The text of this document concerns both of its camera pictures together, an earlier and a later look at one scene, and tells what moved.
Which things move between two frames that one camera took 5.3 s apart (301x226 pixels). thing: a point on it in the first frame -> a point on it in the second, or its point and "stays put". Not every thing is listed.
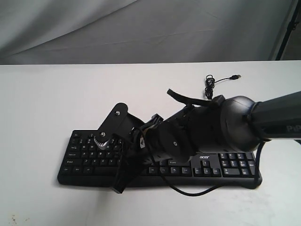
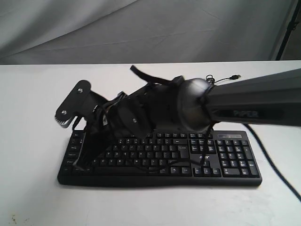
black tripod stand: x=295 y=19 stays put
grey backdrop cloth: x=51 y=32 stays put
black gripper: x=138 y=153 -> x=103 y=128
